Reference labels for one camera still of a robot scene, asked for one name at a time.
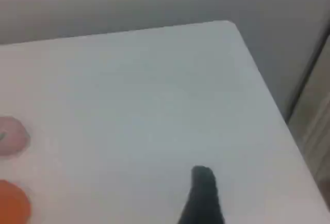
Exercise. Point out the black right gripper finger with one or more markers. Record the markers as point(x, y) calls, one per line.
point(202, 198)

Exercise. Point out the orange fruit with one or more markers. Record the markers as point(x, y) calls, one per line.
point(11, 203)

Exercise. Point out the pink peach with green leaf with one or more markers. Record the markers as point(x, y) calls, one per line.
point(11, 136)

